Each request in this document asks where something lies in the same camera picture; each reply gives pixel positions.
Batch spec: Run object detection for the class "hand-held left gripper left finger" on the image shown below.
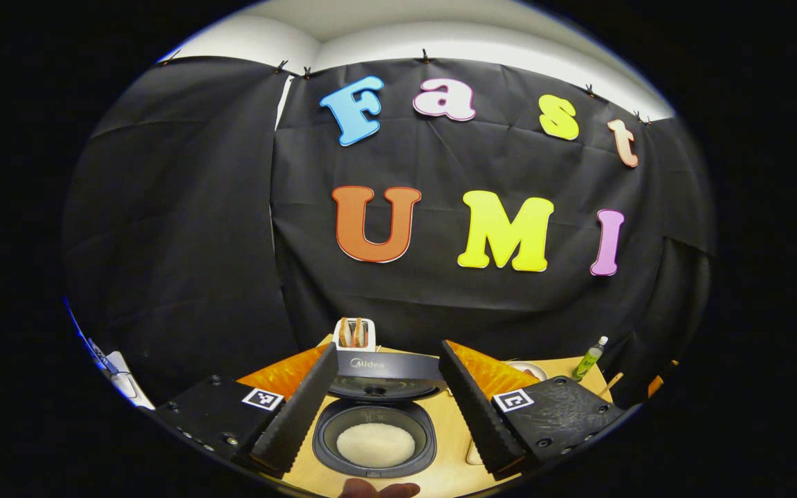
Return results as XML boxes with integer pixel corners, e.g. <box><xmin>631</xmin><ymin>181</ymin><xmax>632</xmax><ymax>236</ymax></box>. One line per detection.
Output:
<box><xmin>153</xmin><ymin>342</ymin><xmax>339</xmax><ymax>479</ymax></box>

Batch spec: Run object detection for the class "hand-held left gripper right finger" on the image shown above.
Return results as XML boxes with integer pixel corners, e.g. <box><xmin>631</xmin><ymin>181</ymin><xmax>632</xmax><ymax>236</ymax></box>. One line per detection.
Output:
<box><xmin>438</xmin><ymin>340</ymin><xmax>626</xmax><ymax>481</ymax></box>

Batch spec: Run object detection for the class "white rice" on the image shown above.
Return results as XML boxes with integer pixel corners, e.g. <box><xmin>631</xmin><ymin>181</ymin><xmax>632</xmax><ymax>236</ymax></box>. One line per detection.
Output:
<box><xmin>336</xmin><ymin>422</ymin><xmax>416</xmax><ymax>468</ymax></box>

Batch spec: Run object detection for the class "black rice cooker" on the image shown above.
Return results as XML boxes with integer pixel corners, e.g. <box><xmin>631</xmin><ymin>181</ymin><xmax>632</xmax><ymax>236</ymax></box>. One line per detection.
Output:
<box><xmin>312</xmin><ymin>351</ymin><xmax>448</xmax><ymax>479</ymax></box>

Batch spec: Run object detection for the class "white plate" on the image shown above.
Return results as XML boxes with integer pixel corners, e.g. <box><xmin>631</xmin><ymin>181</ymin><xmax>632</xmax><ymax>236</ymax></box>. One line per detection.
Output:
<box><xmin>506</xmin><ymin>360</ymin><xmax>549</xmax><ymax>382</ymax></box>

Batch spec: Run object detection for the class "green drink bottle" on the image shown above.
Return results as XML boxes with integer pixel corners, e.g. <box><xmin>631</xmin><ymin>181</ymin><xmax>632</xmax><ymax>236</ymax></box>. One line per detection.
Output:
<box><xmin>571</xmin><ymin>336</ymin><xmax>609</xmax><ymax>382</ymax></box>

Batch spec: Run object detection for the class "white toaster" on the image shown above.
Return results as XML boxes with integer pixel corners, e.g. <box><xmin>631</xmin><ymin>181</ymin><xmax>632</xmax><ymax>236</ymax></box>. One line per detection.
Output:
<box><xmin>333</xmin><ymin>317</ymin><xmax>377</xmax><ymax>353</ymax></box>

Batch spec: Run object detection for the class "white side desk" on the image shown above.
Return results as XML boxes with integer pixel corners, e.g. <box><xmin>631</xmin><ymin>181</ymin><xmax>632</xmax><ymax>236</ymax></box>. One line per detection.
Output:
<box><xmin>87</xmin><ymin>339</ymin><xmax>154</xmax><ymax>410</ymax></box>

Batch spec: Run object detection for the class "black backdrop cloth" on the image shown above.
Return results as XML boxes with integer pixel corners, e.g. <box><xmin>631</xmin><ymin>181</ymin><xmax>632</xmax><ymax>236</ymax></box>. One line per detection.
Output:
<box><xmin>62</xmin><ymin>57</ymin><xmax>717</xmax><ymax>405</ymax></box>

